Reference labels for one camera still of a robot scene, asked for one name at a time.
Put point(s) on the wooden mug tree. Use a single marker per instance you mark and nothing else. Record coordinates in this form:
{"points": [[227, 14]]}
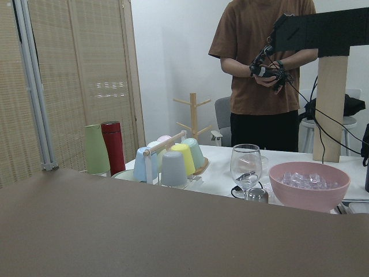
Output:
{"points": [[195, 132]]}

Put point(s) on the wine glass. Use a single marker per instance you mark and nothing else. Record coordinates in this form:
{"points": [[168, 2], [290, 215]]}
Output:
{"points": [[246, 166]]}

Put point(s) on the red thermos bottle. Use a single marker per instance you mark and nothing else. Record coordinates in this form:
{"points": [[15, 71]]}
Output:
{"points": [[112, 135]]}

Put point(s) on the person in brown shirt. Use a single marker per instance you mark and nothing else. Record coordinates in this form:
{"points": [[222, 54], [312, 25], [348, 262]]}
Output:
{"points": [[266, 117]]}

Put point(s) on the pink bowl with ice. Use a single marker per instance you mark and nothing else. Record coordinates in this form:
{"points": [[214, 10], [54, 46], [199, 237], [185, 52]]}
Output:
{"points": [[308, 185]]}

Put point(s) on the small steel cup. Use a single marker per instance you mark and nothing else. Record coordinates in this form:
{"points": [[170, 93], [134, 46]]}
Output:
{"points": [[259, 195]]}

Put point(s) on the grey chair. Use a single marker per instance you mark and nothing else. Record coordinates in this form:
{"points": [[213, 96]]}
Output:
{"points": [[222, 136]]}

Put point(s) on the aluminium frame post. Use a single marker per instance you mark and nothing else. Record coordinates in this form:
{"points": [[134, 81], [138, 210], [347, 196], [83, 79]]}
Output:
{"points": [[34, 85]]}

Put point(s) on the yellow cup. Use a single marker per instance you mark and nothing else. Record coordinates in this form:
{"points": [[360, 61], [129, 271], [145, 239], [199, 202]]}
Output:
{"points": [[184, 149]]}

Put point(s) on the wooden cup rack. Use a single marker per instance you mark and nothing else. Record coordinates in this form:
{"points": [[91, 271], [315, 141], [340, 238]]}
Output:
{"points": [[166, 145]]}

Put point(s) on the black thermos bottle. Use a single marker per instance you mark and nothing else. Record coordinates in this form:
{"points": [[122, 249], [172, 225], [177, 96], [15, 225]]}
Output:
{"points": [[366, 185]]}

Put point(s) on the wooden post with black box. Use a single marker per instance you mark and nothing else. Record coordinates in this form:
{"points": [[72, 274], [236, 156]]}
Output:
{"points": [[332, 34]]}

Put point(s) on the green cup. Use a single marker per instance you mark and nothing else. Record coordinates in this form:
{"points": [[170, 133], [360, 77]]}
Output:
{"points": [[196, 152]]}

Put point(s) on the green tall bottle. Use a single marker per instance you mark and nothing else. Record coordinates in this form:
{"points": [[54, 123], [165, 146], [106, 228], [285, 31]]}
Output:
{"points": [[96, 155]]}

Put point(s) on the green plate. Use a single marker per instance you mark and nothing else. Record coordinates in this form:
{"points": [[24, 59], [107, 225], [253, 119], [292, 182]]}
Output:
{"points": [[126, 175]]}

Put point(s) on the grey cup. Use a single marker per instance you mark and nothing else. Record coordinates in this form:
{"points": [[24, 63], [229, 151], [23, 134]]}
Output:
{"points": [[173, 171]]}

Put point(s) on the person left hand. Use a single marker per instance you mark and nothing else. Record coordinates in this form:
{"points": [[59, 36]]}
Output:
{"points": [[266, 81]]}

